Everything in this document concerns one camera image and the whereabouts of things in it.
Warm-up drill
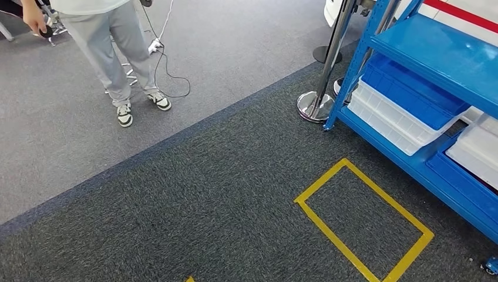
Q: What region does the black stanchion with round base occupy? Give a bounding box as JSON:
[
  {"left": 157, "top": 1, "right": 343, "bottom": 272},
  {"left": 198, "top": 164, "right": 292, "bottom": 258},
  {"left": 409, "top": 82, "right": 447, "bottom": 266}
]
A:
[{"left": 312, "top": 45, "right": 344, "bottom": 64}]

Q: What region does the yellow floor tape square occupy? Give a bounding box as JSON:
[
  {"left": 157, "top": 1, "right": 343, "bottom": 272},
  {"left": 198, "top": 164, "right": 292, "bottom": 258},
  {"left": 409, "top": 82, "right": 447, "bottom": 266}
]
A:
[{"left": 294, "top": 157, "right": 435, "bottom": 282}]

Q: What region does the white car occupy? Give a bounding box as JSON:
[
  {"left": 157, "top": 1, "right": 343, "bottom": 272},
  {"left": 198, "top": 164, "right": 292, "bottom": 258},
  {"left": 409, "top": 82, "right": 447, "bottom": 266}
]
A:
[{"left": 324, "top": 0, "right": 498, "bottom": 48}]

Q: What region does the blue plastic bin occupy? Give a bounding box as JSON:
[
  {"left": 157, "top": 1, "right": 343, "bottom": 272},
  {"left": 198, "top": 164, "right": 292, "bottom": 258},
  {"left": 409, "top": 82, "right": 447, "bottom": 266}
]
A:
[
  {"left": 426, "top": 132, "right": 498, "bottom": 227},
  {"left": 361, "top": 53, "right": 472, "bottom": 131}
]

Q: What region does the person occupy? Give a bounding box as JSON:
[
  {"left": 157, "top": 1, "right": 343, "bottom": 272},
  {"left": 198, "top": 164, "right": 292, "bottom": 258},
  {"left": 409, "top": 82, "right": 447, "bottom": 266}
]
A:
[{"left": 19, "top": 0, "right": 173, "bottom": 129}]

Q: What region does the red barrier belt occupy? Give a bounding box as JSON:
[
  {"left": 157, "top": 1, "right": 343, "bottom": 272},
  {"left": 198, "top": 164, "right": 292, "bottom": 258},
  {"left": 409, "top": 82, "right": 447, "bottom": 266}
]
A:
[{"left": 423, "top": 0, "right": 498, "bottom": 34}]

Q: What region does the black controller cable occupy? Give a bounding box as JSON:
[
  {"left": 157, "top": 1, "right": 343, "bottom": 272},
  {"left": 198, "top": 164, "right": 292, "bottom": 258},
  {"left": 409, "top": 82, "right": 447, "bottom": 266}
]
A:
[{"left": 140, "top": 4, "right": 192, "bottom": 99}]

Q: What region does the white cable with plug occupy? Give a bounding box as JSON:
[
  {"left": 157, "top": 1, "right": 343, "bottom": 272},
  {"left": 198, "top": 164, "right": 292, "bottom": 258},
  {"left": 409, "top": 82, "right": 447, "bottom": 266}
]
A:
[{"left": 147, "top": 0, "right": 174, "bottom": 55}]

